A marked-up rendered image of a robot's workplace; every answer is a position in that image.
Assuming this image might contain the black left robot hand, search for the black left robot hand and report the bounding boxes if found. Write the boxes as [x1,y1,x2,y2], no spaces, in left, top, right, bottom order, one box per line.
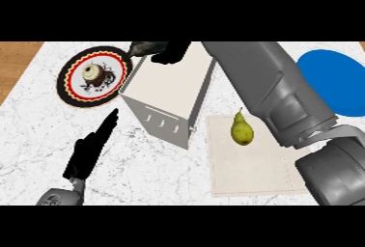
[61,107,121,181]

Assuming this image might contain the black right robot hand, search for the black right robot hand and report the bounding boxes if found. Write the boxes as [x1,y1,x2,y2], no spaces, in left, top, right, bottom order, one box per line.
[150,41,192,66]

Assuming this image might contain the white tiered shelf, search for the white tiered shelf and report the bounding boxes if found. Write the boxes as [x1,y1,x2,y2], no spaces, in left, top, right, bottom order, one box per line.
[117,41,219,151]

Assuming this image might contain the beige placemat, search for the beige placemat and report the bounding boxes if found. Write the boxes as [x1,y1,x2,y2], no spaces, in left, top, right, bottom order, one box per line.
[206,114,314,198]

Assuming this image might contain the chocolate cupcake with cream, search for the chocolate cupcake with cream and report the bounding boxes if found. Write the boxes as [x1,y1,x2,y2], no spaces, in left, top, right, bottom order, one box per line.
[82,63,118,89]

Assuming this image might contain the black plate with red rim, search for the black plate with red rim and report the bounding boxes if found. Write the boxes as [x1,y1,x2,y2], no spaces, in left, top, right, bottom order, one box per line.
[56,45,136,109]

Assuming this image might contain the yellow-green pear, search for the yellow-green pear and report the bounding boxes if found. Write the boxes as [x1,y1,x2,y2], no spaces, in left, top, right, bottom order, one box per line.
[229,107,256,147]

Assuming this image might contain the blue plate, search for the blue plate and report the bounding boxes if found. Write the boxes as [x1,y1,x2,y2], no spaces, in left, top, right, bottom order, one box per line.
[296,48,365,118]

